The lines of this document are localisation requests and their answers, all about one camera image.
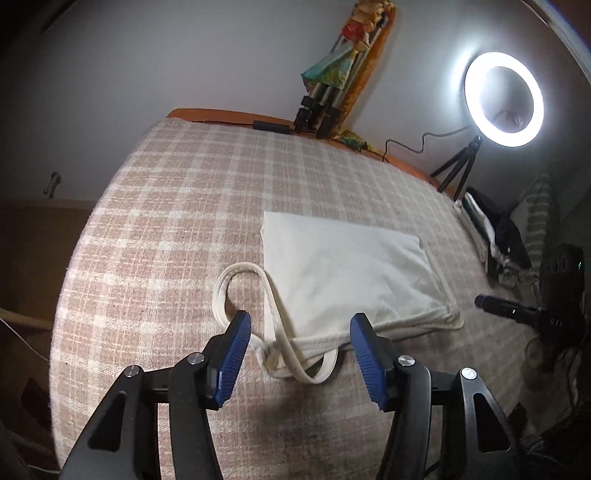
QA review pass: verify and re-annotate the stack of folded clothes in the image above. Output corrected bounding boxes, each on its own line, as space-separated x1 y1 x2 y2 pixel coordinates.
454 191 539 288

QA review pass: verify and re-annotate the black folded garment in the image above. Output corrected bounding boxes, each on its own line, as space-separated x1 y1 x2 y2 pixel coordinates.
467 187 532 270

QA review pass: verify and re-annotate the green white striped pillow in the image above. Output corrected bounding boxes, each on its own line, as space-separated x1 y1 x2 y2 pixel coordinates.
510 171 560 271

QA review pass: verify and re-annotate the colourful patterned scarf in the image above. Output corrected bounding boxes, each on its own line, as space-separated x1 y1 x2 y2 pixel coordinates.
294 1 397 139

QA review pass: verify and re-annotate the black ring light cable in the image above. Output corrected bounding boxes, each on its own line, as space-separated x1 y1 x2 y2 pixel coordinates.
368 125 472 163

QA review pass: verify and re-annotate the white ring light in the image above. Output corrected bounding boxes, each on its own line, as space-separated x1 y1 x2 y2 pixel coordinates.
464 52 545 148

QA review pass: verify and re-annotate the metal wall hook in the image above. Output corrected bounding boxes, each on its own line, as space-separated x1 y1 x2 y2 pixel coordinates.
43 171 62 199

